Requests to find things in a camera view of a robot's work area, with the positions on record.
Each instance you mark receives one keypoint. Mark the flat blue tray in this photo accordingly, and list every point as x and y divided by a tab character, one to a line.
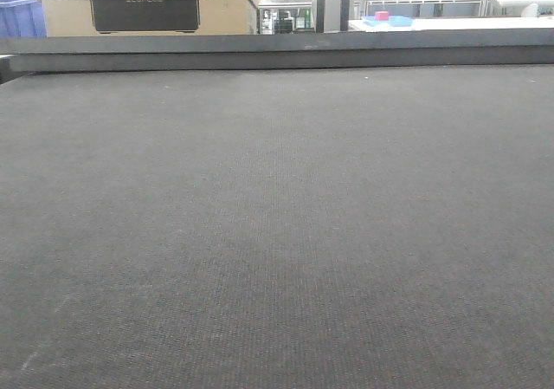
391	21

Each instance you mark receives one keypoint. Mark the black vertical post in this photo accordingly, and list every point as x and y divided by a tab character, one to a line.
320	16

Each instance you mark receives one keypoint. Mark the large cardboard box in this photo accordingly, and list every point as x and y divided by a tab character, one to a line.
150	17

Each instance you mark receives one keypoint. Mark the small red block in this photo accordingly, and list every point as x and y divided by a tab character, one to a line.
382	15

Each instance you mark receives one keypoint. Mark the dark grey conveyor belt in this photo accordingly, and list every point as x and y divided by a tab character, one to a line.
364	228

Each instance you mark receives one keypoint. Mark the grey conveyor side rail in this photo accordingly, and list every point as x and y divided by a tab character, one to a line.
425	48

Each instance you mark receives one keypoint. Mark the blue bin far left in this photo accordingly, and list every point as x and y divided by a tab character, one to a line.
22	18

